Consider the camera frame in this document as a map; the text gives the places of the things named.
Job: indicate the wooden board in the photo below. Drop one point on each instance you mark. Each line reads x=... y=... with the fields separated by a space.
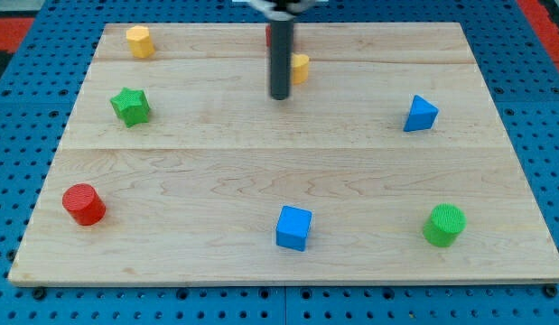
x=194 y=195

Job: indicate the blue cube block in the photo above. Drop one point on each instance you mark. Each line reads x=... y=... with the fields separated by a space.
x=293 y=227

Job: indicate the yellow block behind rod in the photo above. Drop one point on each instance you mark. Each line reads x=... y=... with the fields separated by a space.
x=300 y=68

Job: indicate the red block behind rod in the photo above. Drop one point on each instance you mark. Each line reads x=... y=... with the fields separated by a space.
x=268 y=36

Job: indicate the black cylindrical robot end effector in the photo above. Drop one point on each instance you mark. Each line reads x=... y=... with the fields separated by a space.
x=280 y=54

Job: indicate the blue triangle block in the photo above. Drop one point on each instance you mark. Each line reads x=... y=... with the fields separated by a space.
x=421 y=116

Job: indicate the green star block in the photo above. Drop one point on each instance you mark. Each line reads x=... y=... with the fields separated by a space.
x=131 y=106

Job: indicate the green cylinder block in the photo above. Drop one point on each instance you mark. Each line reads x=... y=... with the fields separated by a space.
x=445 y=223

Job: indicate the yellow hexagon block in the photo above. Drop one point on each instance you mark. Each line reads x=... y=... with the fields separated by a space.
x=140 y=42

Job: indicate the red cylinder block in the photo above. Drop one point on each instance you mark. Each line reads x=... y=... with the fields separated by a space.
x=82 y=202

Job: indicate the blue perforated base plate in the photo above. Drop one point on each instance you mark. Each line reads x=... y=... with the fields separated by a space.
x=37 y=93

